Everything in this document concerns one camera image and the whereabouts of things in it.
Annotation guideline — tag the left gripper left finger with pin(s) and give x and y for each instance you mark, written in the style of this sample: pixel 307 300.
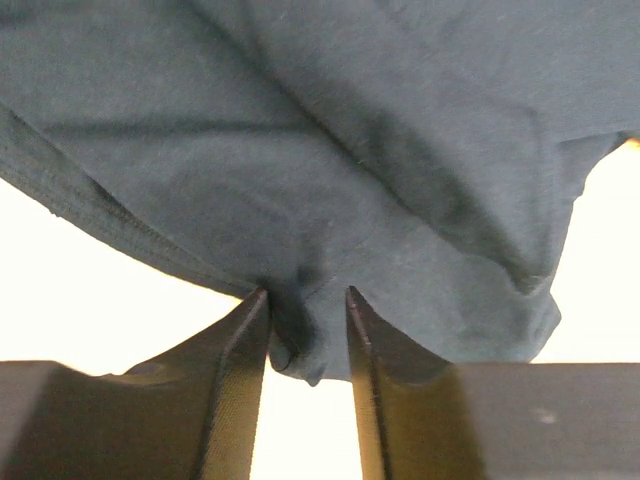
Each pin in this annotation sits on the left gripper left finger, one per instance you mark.
pixel 188 413

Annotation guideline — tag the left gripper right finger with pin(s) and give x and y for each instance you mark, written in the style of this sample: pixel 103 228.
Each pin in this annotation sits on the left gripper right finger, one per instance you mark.
pixel 422 417

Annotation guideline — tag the black t shirt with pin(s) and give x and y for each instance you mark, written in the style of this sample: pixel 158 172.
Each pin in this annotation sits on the black t shirt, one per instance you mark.
pixel 428 153

